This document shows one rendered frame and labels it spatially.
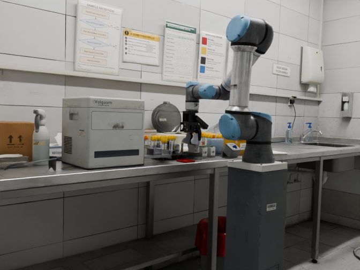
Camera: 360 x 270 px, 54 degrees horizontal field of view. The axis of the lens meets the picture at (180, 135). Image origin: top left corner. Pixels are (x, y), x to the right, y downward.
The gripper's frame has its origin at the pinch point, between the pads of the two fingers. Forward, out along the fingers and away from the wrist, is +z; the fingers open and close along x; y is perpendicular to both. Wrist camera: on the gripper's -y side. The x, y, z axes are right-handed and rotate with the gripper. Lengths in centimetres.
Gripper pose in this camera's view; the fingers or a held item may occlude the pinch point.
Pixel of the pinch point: (193, 147)
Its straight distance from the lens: 190.5
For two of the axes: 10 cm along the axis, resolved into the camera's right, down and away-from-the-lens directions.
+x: 6.6, 0.6, -7.5
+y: -7.5, 0.1, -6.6
